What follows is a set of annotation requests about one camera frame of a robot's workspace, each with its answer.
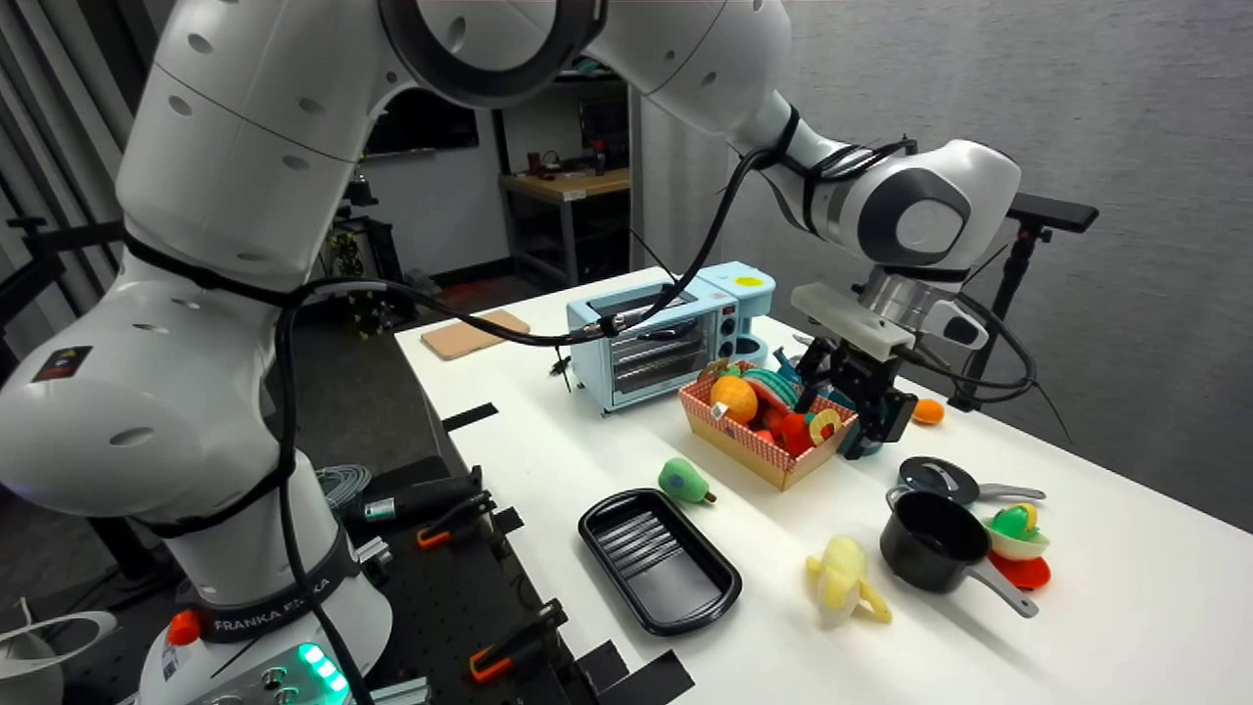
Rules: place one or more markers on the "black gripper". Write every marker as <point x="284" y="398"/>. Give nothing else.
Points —
<point x="864" y="381"/>

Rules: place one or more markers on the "yellow banana plush toy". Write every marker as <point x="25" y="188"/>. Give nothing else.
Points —
<point x="848" y="580"/>

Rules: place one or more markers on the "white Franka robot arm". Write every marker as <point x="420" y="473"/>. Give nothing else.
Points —
<point x="259" y="158"/>

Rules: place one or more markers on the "red tomato plush toy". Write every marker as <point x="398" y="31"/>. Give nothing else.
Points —
<point x="791" y="435"/>

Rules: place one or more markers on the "small orange fruit plush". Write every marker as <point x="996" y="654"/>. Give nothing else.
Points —
<point x="928" y="413"/>

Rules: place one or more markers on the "teal toy kettle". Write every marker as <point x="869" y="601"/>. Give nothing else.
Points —
<point x="789" y="357"/>

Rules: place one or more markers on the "green watermelon slice plush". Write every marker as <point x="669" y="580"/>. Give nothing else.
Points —
<point x="774" y="385"/>

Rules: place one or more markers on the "green pear plush toy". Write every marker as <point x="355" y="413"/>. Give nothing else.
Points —
<point x="681" y="478"/>

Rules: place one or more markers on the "corn toy in white cup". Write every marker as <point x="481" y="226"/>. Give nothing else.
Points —
<point x="1015" y="531"/>

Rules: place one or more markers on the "blue toy toaster oven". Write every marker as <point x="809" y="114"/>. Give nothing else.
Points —
<point x="639" y="347"/>

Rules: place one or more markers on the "red toy plate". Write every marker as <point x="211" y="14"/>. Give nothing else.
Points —
<point x="1023" y="573"/>

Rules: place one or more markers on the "black ribbed tray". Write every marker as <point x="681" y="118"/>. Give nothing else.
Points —
<point x="658" y="563"/>

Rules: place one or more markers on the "wooden workbench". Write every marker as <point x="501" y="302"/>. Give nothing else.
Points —
<point x="568" y="184"/>

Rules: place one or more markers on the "black shelf rack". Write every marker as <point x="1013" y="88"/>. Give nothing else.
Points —
<point x="574" y="131"/>

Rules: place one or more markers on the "black handheld tool teal band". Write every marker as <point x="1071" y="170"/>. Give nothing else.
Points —
<point x="417" y="499"/>

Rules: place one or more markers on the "black base platform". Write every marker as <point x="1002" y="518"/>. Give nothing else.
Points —
<point x="433" y="611"/>

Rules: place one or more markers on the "wrist mounted camera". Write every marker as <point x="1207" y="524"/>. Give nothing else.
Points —
<point x="848" y="319"/>

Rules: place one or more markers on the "black camera stand pole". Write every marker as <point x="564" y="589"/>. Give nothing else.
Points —
<point x="1009" y="294"/>

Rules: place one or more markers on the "black camera bar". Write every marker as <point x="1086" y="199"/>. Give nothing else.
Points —
<point x="1061" y="212"/>

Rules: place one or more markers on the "black table bracket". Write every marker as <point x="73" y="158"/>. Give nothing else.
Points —
<point x="470" y="418"/>

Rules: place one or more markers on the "black wall monitor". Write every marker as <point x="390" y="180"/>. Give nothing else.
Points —
<point x="424" y="122"/>

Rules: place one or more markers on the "black tripod camera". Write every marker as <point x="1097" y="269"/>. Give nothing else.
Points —
<point x="355" y="247"/>

